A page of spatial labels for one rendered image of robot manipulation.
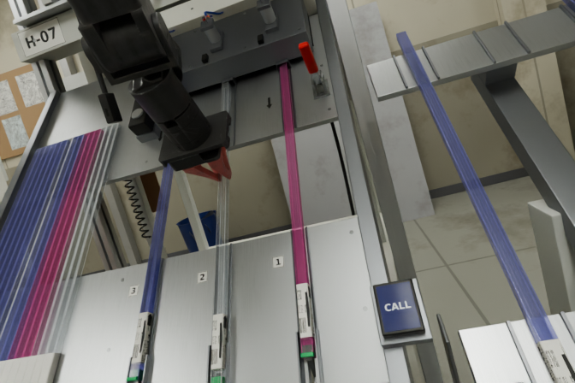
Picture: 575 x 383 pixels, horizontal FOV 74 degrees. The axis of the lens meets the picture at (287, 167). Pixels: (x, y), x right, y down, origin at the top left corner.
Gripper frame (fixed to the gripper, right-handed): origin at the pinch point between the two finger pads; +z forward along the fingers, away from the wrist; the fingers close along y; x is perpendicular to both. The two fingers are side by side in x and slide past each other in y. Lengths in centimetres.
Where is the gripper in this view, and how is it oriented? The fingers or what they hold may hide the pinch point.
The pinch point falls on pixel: (223, 173)
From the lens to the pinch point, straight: 60.7
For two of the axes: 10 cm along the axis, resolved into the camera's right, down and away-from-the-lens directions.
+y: -9.4, 2.6, 2.2
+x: 0.5, 7.5, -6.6
